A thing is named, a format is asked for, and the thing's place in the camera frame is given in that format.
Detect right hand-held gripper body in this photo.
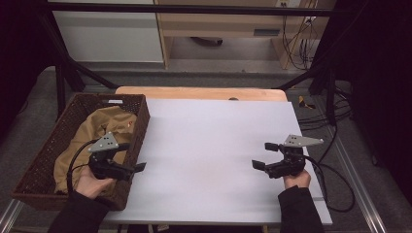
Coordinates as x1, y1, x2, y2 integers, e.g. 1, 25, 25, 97
263, 133, 325, 180

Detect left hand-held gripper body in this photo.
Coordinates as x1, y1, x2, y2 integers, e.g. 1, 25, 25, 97
87, 130, 134, 182

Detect tan cloth garment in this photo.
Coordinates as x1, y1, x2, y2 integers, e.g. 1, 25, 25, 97
52, 105, 139, 195

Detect brown wicker basket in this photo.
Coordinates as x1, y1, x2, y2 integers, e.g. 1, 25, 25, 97
11, 92, 152, 212

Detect person's right hand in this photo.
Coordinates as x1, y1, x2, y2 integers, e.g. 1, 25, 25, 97
283, 169, 312, 190

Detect person's left hand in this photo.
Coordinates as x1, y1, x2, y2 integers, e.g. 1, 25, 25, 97
75, 165, 117, 200

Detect yellow and black clamp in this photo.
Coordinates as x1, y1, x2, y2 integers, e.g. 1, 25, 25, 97
297, 94, 317, 110

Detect white board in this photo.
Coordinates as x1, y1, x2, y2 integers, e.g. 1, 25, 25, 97
103, 98, 334, 226

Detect black metal stand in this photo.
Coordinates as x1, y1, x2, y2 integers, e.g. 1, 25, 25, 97
40, 13, 120, 122
276, 62, 346, 127

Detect white cabinet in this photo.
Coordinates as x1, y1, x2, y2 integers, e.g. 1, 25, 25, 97
48, 0, 165, 64

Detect black curtain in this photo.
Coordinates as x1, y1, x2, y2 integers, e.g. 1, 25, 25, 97
319, 0, 412, 198
0, 0, 57, 140

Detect light wooden desk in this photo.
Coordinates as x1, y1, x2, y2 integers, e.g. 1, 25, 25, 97
154, 0, 338, 71

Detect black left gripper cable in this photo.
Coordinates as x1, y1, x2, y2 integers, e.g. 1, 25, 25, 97
66, 139, 100, 195

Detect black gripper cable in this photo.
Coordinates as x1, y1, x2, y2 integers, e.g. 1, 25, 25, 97
66, 139, 100, 195
302, 154, 357, 214

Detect black floor cables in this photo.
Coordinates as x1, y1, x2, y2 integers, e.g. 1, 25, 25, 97
297, 81, 355, 131

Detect aluminium rail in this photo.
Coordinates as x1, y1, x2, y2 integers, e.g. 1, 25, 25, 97
324, 124, 388, 233
0, 198, 24, 233

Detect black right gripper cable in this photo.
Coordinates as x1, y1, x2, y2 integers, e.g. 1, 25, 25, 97
302, 154, 357, 214

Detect bundle of hanging cables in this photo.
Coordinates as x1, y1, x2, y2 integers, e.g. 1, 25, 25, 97
281, 0, 321, 71

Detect black horizontal frame bar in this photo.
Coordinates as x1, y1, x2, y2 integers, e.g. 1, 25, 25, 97
48, 1, 335, 17

